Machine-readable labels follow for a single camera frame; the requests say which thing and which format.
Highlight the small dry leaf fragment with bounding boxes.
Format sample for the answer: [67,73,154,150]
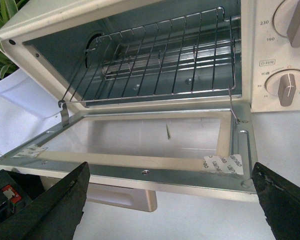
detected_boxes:
[166,124,171,140]

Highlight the upper temperature knob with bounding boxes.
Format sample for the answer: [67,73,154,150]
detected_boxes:
[273,0,300,48]

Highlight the lower timer knob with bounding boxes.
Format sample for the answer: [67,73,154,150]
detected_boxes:
[265,69,300,107]

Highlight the white plastic plant pot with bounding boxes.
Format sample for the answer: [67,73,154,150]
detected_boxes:
[0,69,61,118]

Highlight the glass oven door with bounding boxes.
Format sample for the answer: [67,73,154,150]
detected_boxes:
[0,99,258,212]

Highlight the metal wire oven rack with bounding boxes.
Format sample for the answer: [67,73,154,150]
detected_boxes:
[58,6,242,124]

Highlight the black device with red part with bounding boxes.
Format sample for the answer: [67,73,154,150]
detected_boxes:
[0,169,45,223]

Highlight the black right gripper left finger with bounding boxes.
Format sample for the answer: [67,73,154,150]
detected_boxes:
[0,162,90,240]

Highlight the white Toshiba toaster oven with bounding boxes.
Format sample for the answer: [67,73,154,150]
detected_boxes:
[0,0,300,113]

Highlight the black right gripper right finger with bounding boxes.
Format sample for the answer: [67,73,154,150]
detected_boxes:
[251,162,300,240]

